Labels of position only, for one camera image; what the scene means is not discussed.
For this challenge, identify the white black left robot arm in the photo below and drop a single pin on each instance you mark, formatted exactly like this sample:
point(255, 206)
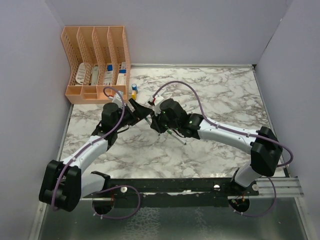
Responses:
point(82, 155)

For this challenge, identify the dark green cap marker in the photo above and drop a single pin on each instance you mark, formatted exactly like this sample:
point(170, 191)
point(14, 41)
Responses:
point(176, 137)

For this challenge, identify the black metal base rail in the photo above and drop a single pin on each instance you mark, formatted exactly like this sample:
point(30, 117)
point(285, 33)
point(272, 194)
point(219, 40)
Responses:
point(170, 192)

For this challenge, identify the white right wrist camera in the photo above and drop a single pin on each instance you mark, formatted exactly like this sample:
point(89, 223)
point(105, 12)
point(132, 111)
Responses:
point(155, 102)

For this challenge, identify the yellow small box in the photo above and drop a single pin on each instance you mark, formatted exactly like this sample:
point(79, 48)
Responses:
point(134, 94)

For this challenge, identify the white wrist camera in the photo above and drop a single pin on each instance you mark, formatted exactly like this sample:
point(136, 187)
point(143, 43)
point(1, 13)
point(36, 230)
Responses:
point(118, 99)
point(155, 102)

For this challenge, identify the white device in organizer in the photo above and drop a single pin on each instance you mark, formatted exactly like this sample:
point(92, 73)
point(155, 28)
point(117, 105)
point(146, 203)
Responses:
point(94, 76)

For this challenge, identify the red white box in organizer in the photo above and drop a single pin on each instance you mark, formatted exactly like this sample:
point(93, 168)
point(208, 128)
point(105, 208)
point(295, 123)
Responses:
point(122, 74)

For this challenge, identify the peach plastic file organizer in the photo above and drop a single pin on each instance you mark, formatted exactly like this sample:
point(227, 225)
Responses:
point(99, 61)

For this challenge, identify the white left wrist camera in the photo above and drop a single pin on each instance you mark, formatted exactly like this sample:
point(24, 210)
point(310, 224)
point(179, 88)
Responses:
point(118, 99)

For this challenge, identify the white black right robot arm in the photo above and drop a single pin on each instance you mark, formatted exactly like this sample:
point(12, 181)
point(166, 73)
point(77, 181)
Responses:
point(260, 144)

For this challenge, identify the green cap marker pen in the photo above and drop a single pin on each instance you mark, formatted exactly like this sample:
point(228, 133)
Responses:
point(148, 121)

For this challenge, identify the white paper card in organizer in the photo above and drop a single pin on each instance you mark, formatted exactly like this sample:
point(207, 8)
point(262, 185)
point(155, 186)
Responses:
point(80, 74)

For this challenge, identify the blue white box in organizer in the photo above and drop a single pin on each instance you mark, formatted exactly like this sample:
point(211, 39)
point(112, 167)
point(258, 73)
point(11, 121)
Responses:
point(108, 75)

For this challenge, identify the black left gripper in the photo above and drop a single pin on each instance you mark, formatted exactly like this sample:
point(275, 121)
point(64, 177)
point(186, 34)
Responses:
point(141, 112)

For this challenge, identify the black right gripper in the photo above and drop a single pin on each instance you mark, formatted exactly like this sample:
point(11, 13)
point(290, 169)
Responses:
point(155, 123)

